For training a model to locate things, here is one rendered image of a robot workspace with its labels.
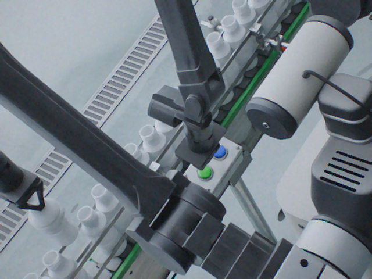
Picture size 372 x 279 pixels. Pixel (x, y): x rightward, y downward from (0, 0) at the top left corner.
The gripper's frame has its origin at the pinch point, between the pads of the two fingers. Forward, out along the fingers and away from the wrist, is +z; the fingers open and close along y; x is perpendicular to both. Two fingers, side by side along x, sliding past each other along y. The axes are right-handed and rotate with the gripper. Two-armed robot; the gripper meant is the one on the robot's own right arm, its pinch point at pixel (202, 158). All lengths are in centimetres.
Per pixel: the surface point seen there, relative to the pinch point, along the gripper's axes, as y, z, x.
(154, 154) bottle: 0.6, 12.9, -14.0
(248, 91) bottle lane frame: -29.9, 22.4, -6.8
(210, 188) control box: 2.3, 7.8, 3.2
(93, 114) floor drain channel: -48, 164, -105
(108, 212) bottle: 18.2, 12.5, -14.5
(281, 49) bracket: -40.3, 14.1, -3.7
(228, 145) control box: -8.7, 7.8, 1.0
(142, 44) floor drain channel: -93, 165, -108
